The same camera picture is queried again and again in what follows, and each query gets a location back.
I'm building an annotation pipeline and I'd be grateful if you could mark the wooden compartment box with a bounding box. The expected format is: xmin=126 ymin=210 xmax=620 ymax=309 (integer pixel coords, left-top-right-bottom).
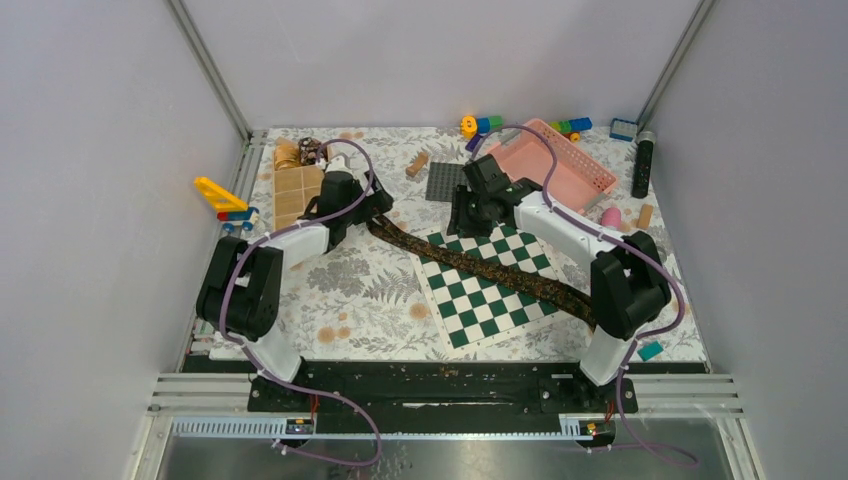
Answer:
xmin=272 ymin=138 xmax=329 ymax=230

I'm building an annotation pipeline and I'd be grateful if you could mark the black key-patterned necktie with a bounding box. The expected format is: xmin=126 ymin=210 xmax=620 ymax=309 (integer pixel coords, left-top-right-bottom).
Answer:
xmin=366 ymin=215 xmax=597 ymax=332

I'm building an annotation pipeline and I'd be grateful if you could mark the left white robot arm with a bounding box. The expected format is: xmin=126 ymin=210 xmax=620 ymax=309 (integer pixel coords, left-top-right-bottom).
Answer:
xmin=195 ymin=171 xmax=394 ymax=411

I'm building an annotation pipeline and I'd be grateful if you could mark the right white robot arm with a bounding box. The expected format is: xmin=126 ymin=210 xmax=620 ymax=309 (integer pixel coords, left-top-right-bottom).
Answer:
xmin=448 ymin=155 xmax=680 ymax=412

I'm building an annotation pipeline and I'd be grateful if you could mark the grey studded baseplate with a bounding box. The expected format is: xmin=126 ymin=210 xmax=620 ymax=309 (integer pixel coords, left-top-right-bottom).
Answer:
xmin=425 ymin=162 xmax=467 ymax=203

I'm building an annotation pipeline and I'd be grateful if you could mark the rolled floral black tie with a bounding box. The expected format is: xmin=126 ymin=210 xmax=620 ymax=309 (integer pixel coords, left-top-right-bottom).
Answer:
xmin=297 ymin=137 xmax=328 ymax=166

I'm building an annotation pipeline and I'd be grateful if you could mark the purple toy brick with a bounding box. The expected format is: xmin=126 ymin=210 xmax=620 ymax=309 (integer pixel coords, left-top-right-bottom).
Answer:
xmin=465 ymin=133 xmax=483 ymax=152

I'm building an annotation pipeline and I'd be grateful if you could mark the rolled golden tie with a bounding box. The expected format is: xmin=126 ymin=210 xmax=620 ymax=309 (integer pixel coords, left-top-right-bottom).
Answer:
xmin=273 ymin=144 xmax=302 ymax=171

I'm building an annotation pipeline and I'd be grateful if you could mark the yellow round toy block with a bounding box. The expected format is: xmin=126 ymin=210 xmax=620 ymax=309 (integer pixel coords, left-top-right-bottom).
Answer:
xmin=460 ymin=115 xmax=479 ymax=139

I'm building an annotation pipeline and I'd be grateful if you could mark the small wooden arch block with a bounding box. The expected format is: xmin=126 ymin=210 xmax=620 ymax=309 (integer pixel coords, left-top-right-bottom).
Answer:
xmin=405 ymin=151 xmax=429 ymax=178

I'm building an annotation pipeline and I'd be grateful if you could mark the pink perforated plastic basket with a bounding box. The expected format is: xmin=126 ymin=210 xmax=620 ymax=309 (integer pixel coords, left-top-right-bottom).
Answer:
xmin=480 ymin=118 xmax=618 ymax=215

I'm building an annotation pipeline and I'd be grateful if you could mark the multicolour toy brick train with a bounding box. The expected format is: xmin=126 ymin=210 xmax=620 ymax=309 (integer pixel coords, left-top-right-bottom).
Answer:
xmin=549 ymin=117 xmax=593 ymax=143

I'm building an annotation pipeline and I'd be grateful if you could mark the yellow toy ladder vehicle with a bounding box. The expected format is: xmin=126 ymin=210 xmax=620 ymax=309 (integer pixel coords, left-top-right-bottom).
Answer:
xmin=193 ymin=177 xmax=260 ymax=234

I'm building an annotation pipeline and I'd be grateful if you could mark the pink toy microphone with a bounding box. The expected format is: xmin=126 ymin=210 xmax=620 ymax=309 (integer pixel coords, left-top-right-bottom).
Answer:
xmin=600 ymin=207 xmax=622 ymax=230

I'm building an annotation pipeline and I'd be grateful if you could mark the blue grey toy brick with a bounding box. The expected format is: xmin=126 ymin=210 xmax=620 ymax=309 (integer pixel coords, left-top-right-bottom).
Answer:
xmin=609 ymin=118 xmax=639 ymax=142

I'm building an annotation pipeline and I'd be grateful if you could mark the small wooden rectangular block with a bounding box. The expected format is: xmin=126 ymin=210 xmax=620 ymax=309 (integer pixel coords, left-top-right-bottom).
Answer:
xmin=635 ymin=204 xmax=655 ymax=230

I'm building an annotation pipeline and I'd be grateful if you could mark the black toy microphone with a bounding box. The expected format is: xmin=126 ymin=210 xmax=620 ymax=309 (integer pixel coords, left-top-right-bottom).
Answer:
xmin=631 ymin=130 xmax=656 ymax=199

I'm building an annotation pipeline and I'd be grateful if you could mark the teal small block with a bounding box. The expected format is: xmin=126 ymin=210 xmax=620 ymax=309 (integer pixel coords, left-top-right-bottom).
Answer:
xmin=637 ymin=341 xmax=664 ymax=362

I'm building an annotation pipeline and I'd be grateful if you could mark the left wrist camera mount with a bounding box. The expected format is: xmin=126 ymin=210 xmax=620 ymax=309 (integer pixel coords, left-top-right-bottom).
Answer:
xmin=324 ymin=153 xmax=354 ymax=175

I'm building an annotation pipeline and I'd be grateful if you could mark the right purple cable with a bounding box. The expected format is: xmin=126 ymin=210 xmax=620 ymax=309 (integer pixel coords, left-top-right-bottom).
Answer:
xmin=468 ymin=124 xmax=700 ymax=470

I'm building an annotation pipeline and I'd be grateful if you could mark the purple cable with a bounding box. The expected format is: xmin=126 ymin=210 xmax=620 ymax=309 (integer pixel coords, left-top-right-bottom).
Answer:
xmin=468 ymin=124 xmax=700 ymax=470
xmin=217 ymin=139 xmax=384 ymax=468

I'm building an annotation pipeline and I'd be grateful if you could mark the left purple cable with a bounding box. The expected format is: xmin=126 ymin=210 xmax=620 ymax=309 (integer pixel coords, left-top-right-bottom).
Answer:
xmin=217 ymin=139 xmax=384 ymax=468

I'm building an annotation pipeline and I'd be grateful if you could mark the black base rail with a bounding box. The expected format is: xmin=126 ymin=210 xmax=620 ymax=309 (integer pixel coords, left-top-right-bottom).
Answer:
xmin=247 ymin=360 xmax=615 ymax=434

